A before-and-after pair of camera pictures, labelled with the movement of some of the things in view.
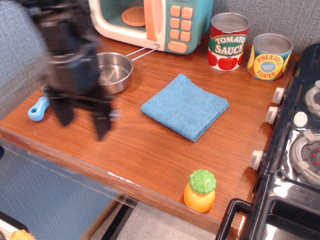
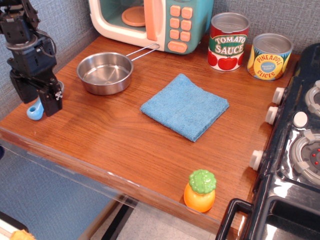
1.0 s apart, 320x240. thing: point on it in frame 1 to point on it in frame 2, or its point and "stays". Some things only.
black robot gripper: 73,77 to 32,67
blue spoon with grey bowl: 36,113 stays
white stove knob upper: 278,95 stays
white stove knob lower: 257,156 stays
